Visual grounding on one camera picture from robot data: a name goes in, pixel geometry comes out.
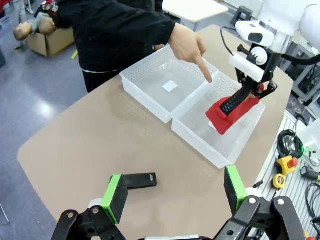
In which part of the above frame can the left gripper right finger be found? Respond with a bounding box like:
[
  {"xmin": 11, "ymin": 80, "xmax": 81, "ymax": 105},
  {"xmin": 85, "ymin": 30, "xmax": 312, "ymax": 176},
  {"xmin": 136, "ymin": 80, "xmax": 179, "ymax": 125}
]
[{"xmin": 212, "ymin": 164, "xmax": 306, "ymax": 240}]

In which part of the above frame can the yellow emergency stop box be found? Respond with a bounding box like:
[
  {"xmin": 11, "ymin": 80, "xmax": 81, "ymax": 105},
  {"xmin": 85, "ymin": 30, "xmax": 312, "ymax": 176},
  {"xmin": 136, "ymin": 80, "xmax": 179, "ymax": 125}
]
[{"xmin": 275, "ymin": 154, "xmax": 300, "ymax": 176}]

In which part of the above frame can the grey metal equipment frame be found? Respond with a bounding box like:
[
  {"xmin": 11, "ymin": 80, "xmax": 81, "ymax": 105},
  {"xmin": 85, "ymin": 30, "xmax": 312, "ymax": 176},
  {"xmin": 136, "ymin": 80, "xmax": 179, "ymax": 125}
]
[{"xmin": 289, "ymin": 37, "xmax": 320, "ymax": 121}]

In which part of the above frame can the black cable bundle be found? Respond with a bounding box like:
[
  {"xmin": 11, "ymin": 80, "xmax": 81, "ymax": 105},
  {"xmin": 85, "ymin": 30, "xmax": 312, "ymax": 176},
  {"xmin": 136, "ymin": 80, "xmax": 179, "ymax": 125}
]
[{"xmin": 276, "ymin": 129, "xmax": 305, "ymax": 161}]

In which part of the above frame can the white work table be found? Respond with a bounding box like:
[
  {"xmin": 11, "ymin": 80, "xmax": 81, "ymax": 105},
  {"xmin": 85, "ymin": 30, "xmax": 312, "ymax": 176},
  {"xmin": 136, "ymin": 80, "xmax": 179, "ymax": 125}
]
[{"xmin": 161, "ymin": 0, "xmax": 230, "ymax": 25}]

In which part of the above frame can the thin black cable coil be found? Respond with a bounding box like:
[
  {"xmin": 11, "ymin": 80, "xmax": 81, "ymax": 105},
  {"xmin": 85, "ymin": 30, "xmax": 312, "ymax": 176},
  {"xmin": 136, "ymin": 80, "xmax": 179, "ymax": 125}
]
[{"xmin": 305, "ymin": 182, "xmax": 320, "ymax": 221}]

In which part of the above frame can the black plastic stool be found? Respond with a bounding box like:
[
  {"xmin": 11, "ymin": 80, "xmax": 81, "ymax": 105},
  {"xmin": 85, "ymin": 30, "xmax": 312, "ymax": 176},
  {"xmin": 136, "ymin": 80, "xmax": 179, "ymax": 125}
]
[{"xmin": 229, "ymin": 6, "xmax": 254, "ymax": 26}]

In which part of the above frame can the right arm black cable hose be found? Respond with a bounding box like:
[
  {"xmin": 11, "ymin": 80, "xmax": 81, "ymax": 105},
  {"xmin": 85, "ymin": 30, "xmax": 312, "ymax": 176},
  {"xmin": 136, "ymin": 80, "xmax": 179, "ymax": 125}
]
[{"xmin": 281, "ymin": 51, "xmax": 320, "ymax": 66}]

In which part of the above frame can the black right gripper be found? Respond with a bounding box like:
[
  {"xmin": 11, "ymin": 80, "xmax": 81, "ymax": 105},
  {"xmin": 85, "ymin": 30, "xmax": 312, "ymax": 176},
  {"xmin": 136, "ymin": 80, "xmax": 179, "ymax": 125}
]
[{"xmin": 234, "ymin": 51, "xmax": 282, "ymax": 101}]

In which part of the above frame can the person right forearm black sleeve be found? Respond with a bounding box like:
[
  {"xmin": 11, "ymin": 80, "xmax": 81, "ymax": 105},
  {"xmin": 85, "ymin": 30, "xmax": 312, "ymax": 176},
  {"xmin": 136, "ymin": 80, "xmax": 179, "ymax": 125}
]
[{"xmin": 117, "ymin": 4, "xmax": 177, "ymax": 50}]

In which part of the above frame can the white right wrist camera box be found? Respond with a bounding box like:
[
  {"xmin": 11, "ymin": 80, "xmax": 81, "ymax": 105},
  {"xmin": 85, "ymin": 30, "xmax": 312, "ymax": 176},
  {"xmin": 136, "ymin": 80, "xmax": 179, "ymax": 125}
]
[{"xmin": 229, "ymin": 53, "xmax": 265, "ymax": 83}]

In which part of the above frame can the bald mannequin head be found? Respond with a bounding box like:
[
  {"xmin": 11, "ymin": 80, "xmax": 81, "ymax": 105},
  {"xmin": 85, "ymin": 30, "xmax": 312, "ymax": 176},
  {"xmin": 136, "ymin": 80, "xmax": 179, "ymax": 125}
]
[
  {"xmin": 12, "ymin": 21, "xmax": 33, "ymax": 42},
  {"xmin": 38, "ymin": 17, "xmax": 57, "ymax": 36}
]

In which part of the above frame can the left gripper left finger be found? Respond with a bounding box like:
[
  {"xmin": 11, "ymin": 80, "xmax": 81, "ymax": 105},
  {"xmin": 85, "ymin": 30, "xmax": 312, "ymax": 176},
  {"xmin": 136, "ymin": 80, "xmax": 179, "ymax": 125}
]
[{"xmin": 51, "ymin": 173, "xmax": 130, "ymax": 240}]

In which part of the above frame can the person right hand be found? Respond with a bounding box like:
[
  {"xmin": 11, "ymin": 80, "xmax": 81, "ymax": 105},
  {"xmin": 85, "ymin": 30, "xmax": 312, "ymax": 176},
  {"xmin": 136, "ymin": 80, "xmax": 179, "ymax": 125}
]
[{"xmin": 168, "ymin": 22, "xmax": 214, "ymax": 84}]

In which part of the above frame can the white perforated plastic basket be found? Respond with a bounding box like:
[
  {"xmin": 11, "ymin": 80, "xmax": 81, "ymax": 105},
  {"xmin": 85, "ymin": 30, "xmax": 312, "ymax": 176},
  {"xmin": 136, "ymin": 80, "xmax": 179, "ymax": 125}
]
[
  {"xmin": 171, "ymin": 71, "xmax": 266, "ymax": 170},
  {"xmin": 119, "ymin": 44, "xmax": 220, "ymax": 125}
]

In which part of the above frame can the black stapler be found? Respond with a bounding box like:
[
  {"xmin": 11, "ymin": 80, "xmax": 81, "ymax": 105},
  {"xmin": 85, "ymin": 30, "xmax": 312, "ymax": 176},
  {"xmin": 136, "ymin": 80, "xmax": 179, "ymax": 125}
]
[{"xmin": 124, "ymin": 172, "xmax": 158, "ymax": 190}]

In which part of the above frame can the yellow tape measure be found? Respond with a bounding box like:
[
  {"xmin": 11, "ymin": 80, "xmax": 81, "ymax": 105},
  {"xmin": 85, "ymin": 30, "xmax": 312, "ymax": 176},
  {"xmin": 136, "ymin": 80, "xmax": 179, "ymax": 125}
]
[{"xmin": 271, "ymin": 173, "xmax": 288, "ymax": 190}]

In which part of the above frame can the grey slotted aluminium base plate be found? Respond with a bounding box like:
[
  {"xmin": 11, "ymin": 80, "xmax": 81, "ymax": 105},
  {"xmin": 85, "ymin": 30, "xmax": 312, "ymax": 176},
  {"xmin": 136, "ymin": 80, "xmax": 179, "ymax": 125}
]
[{"xmin": 253, "ymin": 109, "xmax": 320, "ymax": 240}]

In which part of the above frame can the person torso black jacket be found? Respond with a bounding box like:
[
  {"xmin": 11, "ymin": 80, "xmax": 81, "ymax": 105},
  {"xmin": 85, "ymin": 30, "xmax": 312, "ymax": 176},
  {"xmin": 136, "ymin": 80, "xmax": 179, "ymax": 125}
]
[{"xmin": 53, "ymin": 0, "xmax": 176, "ymax": 94}]

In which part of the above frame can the red zip pouch white print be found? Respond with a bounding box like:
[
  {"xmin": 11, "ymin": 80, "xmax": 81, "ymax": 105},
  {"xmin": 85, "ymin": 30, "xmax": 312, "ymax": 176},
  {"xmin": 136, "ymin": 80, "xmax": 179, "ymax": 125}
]
[{"xmin": 205, "ymin": 83, "xmax": 265, "ymax": 136}]

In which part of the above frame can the grey handheld tool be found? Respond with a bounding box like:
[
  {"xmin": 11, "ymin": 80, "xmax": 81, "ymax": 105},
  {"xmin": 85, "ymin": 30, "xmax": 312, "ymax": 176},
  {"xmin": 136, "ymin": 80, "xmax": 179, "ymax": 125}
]
[{"xmin": 299, "ymin": 165, "xmax": 320, "ymax": 181}]

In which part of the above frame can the open cardboard box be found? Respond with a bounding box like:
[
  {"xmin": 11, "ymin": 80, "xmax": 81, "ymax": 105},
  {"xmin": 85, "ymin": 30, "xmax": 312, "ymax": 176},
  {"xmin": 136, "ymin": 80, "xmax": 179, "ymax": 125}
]
[{"xmin": 26, "ymin": 26, "xmax": 76, "ymax": 59}]

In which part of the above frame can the thin black camera cable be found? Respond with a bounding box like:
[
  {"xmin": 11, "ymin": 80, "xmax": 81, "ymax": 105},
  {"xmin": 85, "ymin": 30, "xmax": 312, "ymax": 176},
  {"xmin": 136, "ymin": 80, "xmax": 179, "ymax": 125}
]
[{"xmin": 219, "ymin": 26, "xmax": 237, "ymax": 56}]

